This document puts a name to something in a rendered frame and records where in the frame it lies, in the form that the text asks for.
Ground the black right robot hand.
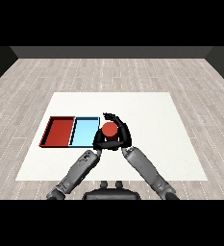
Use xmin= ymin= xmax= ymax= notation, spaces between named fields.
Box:
xmin=102 ymin=111 xmax=133 ymax=151

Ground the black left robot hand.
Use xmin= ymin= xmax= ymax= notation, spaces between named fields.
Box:
xmin=92 ymin=127 xmax=123 ymax=152

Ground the small red can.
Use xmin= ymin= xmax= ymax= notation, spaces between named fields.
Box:
xmin=101 ymin=121 xmax=120 ymax=143

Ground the shallow light blue open box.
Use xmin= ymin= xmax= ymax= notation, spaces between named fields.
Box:
xmin=68 ymin=116 xmax=101 ymax=149

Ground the shallow red open box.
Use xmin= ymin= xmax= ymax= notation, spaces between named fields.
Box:
xmin=38 ymin=115 xmax=77 ymax=149

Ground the dark grey robot body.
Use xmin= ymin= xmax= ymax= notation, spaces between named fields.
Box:
xmin=82 ymin=180 xmax=141 ymax=201

